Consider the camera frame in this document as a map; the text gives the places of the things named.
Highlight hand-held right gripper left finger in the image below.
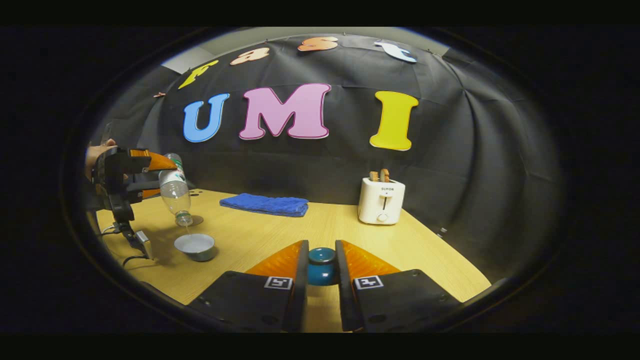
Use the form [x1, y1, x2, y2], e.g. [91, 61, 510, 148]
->
[187, 239, 310, 333]

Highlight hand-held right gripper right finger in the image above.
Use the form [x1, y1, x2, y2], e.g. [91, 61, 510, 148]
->
[335, 239, 463, 333]

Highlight teal teacup lid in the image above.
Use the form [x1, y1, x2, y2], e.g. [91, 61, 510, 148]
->
[307, 247, 338, 286]

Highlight clear plastic water bottle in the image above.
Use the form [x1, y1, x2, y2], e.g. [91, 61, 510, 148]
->
[158, 153, 194, 227]

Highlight white teacup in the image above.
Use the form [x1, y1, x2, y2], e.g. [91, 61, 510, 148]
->
[173, 233, 216, 262]

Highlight blue folded towel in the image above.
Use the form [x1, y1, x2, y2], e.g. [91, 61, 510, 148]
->
[219, 193, 309, 218]

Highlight white toaster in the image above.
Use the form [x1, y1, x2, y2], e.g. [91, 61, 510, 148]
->
[358, 177, 406, 226]

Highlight black cable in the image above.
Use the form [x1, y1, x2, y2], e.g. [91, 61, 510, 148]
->
[100, 222, 152, 268]

